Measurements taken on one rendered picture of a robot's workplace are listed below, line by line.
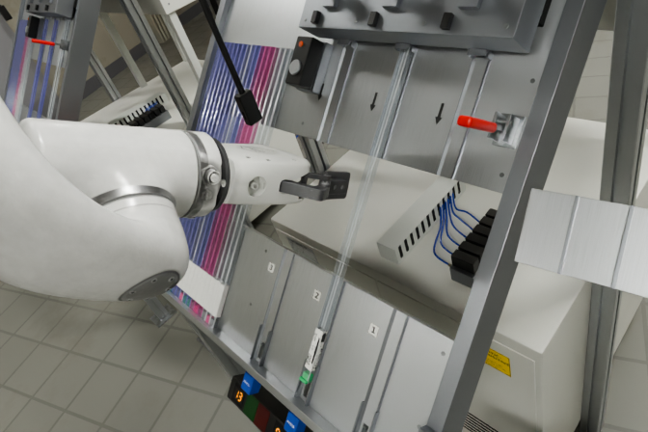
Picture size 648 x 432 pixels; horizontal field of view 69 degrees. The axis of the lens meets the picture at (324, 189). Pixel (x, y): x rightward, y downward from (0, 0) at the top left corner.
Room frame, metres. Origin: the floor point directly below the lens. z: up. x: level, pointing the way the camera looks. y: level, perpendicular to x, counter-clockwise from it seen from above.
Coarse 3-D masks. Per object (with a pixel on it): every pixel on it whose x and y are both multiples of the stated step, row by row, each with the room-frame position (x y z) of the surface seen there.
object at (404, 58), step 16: (400, 64) 0.59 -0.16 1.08; (400, 80) 0.58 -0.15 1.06; (384, 112) 0.56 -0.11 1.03; (384, 128) 0.55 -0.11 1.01; (384, 144) 0.54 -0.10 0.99; (368, 160) 0.54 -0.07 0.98; (368, 176) 0.52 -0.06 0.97; (368, 192) 0.52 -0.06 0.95; (352, 208) 0.51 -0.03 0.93; (352, 224) 0.50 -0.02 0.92; (352, 240) 0.49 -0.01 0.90; (336, 272) 0.47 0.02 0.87; (336, 288) 0.46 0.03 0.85; (320, 320) 0.44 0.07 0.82; (304, 368) 0.41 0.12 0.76
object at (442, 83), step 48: (240, 0) 0.99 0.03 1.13; (288, 0) 0.87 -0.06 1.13; (336, 48) 0.72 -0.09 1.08; (384, 48) 0.64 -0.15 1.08; (432, 48) 0.58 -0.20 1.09; (288, 96) 0.75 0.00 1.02; (336, 96) 0.66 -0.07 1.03; (384, 96) 0.59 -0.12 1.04; (432, 96) 0.53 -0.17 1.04; (480, 96) 0.48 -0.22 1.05; (528, 96) 0.44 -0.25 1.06; (336, 144) 0.61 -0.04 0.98; (432, 144) 0.49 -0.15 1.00; (480, 144) 0.44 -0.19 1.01
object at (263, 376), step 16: (176, 304) 0.67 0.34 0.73; (192, 320) 0.61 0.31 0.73; (208, 336) 0.57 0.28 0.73; (224, 336) 0.56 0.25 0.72; (240, 352) 0.51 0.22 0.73; (256, 368) 0.47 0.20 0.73; (272, 384) 0.43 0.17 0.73; (288, 400) 0.39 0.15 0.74; (304, 416) 0.36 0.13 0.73; (320, 416) 0.36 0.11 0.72
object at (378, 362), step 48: (240, 288) 0.60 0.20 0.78; (288, 288) 0.52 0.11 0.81; (240, 336) 0.54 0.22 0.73; (288, 336) 0.47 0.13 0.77; (336, 336) 0.42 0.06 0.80; (384, 336) 0.38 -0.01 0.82; (432, 336) 0.34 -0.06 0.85; (288, 384) 0.43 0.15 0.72; (336, 384) 0.38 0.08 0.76; (384, 384) 0.34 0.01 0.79; (432, 384) 0.30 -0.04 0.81
